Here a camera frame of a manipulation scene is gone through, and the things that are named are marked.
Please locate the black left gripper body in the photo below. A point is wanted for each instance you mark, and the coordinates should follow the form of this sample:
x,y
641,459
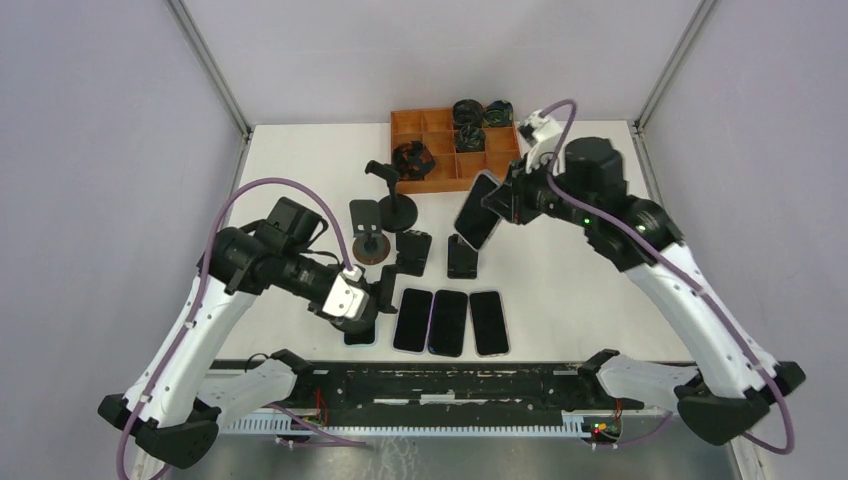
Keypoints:
x,y
340,320

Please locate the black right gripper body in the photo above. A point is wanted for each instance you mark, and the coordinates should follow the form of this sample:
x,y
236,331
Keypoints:
x,y
533,194

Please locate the blue-case smartphone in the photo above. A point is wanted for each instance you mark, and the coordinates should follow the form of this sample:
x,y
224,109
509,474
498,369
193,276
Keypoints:
x,y
365,338

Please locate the wooden-base grey phone stand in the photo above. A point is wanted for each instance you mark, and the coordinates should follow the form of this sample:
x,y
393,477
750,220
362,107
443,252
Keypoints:
x,y
371,246

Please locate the white-case smartphone stand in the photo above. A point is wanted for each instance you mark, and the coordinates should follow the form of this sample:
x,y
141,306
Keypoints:
x,y
475,223

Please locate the purple-case smartphone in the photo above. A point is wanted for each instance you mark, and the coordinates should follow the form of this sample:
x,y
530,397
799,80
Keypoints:
x,y
413,320

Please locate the black round-base phone stand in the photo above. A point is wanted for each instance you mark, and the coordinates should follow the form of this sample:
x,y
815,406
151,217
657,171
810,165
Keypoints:
x,y
398,212

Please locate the black-case smartphone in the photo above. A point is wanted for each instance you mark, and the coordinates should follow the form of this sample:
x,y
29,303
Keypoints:
x,y
448,323

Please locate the white-case smartphone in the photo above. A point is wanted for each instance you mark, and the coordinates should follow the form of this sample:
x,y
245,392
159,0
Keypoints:
x,y
489,324

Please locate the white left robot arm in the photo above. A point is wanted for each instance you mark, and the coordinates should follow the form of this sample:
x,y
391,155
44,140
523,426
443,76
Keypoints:
x,y
169,412

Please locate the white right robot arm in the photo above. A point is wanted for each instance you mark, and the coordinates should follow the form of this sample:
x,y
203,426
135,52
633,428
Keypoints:
x,y
733,383

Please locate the black folding phone stand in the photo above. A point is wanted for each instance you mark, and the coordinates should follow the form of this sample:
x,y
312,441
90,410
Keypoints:
x,y
462,260
412,248

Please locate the wooden compartment tray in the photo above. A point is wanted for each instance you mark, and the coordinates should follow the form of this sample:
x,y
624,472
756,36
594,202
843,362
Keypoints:
x,y
454,171

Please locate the dark rolled tie middle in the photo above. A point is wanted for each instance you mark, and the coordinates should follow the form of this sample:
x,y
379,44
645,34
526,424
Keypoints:
x,y
469,139

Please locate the dark rolled tie back right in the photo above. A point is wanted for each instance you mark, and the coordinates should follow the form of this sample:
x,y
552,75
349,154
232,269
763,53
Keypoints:
x,y
498,114

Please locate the dark rolled tie back left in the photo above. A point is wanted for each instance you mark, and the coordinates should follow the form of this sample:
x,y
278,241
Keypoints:
x,y
467,112

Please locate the dark rolled tie in tray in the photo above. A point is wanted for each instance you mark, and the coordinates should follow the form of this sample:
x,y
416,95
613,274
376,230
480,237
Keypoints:
x,y
413,160

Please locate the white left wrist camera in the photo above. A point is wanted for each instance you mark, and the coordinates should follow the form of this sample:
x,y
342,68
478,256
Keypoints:
x,y
347,297

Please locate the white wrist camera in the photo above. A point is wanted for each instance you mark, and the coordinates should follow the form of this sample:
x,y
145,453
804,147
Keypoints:
x,y
347,297
542,134

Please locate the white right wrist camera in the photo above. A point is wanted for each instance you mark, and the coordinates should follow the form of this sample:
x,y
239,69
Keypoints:
x,y
542,134

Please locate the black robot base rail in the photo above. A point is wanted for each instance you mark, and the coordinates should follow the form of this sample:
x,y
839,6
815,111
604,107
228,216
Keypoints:
x,y
446,394

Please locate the white cable duct strip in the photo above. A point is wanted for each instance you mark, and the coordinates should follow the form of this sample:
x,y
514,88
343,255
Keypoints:
x,y
267,422

